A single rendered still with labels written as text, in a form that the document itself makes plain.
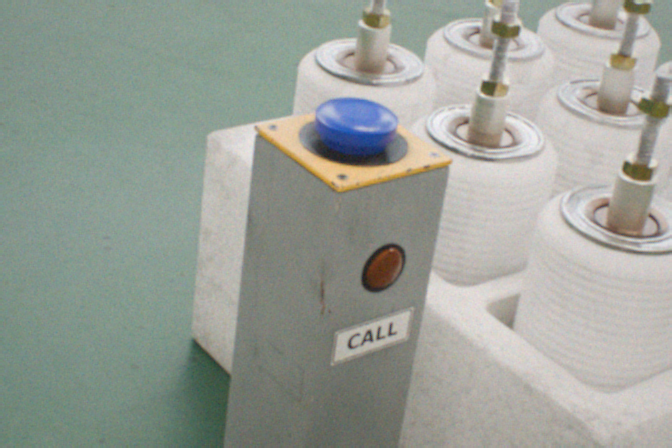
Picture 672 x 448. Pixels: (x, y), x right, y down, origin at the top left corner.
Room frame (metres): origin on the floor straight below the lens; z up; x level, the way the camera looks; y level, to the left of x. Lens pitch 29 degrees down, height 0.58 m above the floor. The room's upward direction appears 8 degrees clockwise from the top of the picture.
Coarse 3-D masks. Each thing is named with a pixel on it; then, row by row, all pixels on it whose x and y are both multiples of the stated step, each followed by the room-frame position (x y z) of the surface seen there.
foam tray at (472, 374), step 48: (240, 144) 0.81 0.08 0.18; (240, 192) 0.79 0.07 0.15; (240, 240) 0.79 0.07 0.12; (432, 288) 0.66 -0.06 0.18; (480, 288) 0.67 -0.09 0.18; (192, 336) 0.83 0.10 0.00; (432, 336) 0.63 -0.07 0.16; (480, 336) 0.61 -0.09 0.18; (432, 384) 0.63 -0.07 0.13; (480, 384) 0.60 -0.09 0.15; (528, 384) 0.58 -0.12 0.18; (576, 384) 0.58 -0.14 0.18; (432, 432) 0.62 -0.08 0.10; (480, 432) 0.60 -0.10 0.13; (528, 432) 0.57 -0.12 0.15; (576, 432) 0.55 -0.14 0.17; (624, 432) 0.54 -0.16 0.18
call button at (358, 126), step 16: (320, 112) 0.56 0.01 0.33; (336, 112) 0.56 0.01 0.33; (352, 112) 0.56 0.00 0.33; (368, 112) 0.56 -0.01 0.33; (384, 112) 0.57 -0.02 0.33; (320, 128) 0.55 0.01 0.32; (336, 128) 0.54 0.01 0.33; (352, 128) 0.54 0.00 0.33; (368, 128) 0.55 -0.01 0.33; (384, 128) 0.55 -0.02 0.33; (336, 144) 0.55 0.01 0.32; (352, 144) 0.54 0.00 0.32; (368, 144) 0.54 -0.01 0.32; (384, 144) 0.55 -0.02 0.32
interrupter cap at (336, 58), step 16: (320, 48) 0.83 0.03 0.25; (336, 48) 0.83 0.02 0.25; (352, 48) 0.84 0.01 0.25; (400, 48) 0.85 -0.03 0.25; (320, 64) 0.80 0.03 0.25; (336, 64) 0.81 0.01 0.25; (352, 64) 0.82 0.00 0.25; (400, 64) 0.82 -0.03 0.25; (416, 64) 0.83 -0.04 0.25; (352, 80) 0.78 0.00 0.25; (368, 80) 0.78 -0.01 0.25; (384, 80) 0.79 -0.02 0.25; (400, 80) 0.79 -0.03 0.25; (416, 80) 0.80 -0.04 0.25
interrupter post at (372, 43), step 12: (360, 24) 0.82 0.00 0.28; (360, 36) 0.81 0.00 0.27; (372, 36) 0.81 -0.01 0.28; (384, 36) 0.81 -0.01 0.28; (360, 48) 0.81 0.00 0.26; (372, 48) 0.81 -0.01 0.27; (384, 48) 0.81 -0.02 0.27; (360, 60) 0.81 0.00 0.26; (372, 60) 0.81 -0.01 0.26; (384, 60) 0.82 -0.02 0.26
